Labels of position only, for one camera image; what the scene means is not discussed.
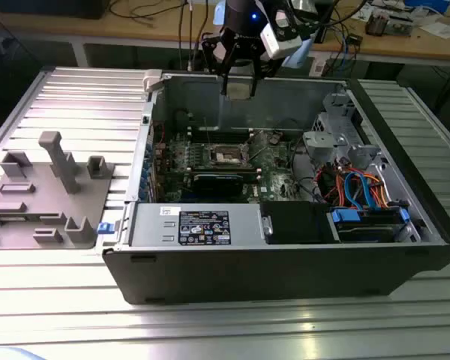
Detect silver power supply unit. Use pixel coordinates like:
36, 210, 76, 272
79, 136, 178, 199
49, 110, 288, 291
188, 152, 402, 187
130, 203, 264, 248

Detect silver CPU chip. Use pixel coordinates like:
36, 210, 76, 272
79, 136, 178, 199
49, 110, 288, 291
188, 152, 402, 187
226, 82, 254, 101

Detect CPU socket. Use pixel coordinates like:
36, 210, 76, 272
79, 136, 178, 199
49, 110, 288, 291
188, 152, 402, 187
208, 143, 253, 168

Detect white papers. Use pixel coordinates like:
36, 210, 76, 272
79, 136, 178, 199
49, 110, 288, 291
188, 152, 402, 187
415, 16, 450, 41

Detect small copper electronic device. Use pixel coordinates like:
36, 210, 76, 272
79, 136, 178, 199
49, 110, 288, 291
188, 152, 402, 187
365, 9, 390, 38

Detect black and grey PC case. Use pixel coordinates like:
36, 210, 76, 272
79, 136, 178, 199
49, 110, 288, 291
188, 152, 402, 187
101, 69, 450, 305

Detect blue wire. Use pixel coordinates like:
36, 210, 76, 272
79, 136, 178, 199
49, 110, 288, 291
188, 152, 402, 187
343, 170, 365, 211

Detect grey metal drive cage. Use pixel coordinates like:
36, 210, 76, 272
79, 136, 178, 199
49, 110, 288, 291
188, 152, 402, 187
302, 93, 384, 177

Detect orange wire bundle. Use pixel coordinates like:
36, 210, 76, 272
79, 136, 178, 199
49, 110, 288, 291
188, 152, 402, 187
359, 171, 395, 211

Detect grey plastic parts rack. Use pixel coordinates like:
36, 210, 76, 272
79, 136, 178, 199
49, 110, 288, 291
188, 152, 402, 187
0, 130, 116, 251

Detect green motherboard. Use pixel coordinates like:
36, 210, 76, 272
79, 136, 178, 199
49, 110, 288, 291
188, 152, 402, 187
149, 127, 316, 206

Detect metal socket cover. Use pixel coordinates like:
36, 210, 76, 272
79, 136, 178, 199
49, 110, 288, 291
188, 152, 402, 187
246, 130, 272, 161

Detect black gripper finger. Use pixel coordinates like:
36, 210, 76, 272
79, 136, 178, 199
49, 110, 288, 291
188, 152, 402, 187
242, 34, 284, 99
201, 32, 236, 95

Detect blue cable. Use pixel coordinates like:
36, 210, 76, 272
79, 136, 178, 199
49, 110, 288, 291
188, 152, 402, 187
340, 20, 352, 72

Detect black drive bay box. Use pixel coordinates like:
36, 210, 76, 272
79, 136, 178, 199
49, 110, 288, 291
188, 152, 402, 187
259, 201, 341, 245

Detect black box on desk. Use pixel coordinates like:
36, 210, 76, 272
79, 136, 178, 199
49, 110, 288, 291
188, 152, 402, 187
0, 0, 106, 20

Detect grey electronic device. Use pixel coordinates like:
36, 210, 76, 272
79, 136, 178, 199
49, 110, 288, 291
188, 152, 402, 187
388, 13, 416, 38

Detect hard disk in blue carrier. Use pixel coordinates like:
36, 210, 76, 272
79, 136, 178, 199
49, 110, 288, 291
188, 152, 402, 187
328, 208, 410, 243

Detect wooden desk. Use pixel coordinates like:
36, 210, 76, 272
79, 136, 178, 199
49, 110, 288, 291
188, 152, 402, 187
0, 0, 450, 63

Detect black graphics card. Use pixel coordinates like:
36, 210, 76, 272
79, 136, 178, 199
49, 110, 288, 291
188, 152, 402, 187
190, 172, 245, 197

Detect black RAM slot bank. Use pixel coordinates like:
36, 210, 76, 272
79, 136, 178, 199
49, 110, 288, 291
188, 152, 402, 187
189, 167, 262, 179
186, 126, 254, 144

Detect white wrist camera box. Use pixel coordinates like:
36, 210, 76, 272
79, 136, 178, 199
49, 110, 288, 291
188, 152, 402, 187
259, 9, 303, 60

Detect pale blue object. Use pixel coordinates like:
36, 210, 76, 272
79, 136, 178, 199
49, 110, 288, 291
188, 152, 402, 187
0, 346, 46, 360

